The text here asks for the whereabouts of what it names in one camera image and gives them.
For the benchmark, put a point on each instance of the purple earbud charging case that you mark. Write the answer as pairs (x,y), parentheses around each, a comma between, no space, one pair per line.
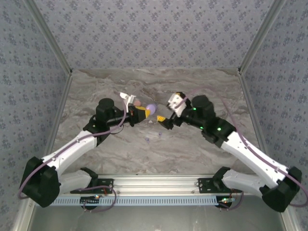
(152,109)

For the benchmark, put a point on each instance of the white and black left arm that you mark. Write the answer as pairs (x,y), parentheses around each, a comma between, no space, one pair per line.
(41,183)

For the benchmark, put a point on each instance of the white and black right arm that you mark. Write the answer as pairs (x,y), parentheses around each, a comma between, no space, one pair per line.
(279,192)

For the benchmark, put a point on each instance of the small circuit board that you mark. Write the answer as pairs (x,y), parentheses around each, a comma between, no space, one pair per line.
(90,199)
(226,201)

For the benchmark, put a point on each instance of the aluminium side frame rail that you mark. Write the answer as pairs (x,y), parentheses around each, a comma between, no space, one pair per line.
(251,108)
(60,108)

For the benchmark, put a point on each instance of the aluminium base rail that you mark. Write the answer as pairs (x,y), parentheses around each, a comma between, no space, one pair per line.
(154,184)

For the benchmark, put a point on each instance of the aluminium frame corner post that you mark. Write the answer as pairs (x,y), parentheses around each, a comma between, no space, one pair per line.
(49,36)
(261,36)

